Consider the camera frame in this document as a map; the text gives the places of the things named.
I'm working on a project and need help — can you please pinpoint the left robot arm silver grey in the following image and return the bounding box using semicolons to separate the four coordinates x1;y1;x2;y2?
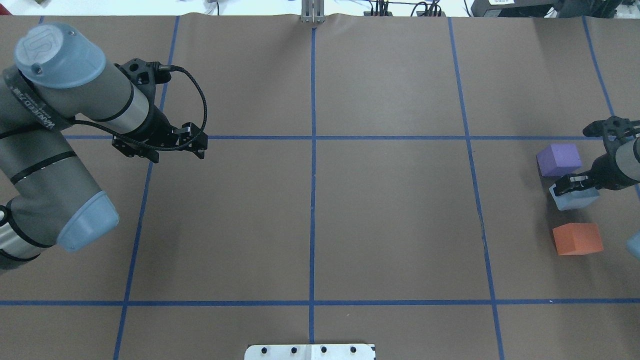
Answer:
0;22;208;273

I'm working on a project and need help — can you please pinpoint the purple block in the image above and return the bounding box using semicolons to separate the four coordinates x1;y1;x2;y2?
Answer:
535;143;583;177

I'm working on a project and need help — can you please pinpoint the aluminium frame post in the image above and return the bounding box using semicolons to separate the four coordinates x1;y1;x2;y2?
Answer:
300;0;326;24

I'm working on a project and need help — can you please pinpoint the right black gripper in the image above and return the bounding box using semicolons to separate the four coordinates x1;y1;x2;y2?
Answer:
553;153;633;197

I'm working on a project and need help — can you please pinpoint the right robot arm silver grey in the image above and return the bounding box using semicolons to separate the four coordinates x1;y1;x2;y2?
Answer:
548;138;640;211

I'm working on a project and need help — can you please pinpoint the light blue block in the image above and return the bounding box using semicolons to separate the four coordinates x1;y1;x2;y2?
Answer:
548;184;601;211

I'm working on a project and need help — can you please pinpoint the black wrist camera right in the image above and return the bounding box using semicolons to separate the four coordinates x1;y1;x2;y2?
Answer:
582;116;640;155

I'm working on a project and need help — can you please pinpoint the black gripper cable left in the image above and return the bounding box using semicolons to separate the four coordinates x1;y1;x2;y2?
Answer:
70;65;209;152

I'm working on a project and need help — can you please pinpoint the orange block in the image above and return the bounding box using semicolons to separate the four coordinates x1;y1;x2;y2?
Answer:
551;223;604;256

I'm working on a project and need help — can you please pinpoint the white pedestal column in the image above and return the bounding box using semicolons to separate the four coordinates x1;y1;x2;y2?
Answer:
243;343;377;360

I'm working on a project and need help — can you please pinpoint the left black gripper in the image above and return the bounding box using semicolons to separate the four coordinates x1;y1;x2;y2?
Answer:
111;105;208;164

